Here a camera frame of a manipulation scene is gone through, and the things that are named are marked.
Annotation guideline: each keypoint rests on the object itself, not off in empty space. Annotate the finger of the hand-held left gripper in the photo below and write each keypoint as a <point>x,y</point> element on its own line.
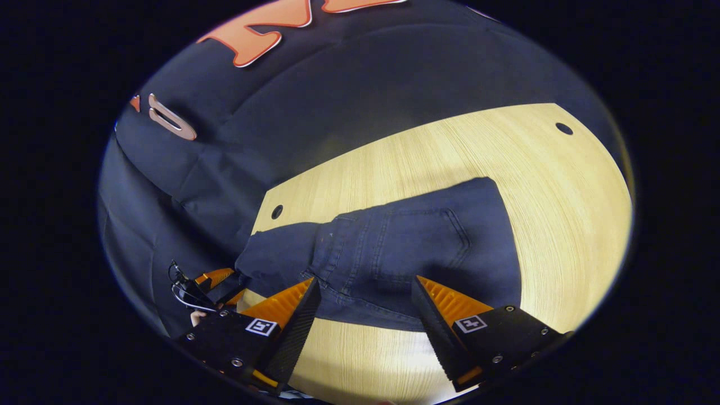
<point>216,277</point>

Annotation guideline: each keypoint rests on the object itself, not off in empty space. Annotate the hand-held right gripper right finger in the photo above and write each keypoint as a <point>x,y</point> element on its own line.
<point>433,332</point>

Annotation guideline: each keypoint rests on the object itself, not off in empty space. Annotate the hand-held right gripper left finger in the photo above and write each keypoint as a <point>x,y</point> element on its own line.
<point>298,332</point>

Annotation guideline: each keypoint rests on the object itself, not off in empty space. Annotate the dark blue jeans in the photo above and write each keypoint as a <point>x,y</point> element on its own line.
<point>405,242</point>

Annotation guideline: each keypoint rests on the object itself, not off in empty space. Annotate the black backdrop cloth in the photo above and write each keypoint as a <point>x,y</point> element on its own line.
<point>337,101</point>

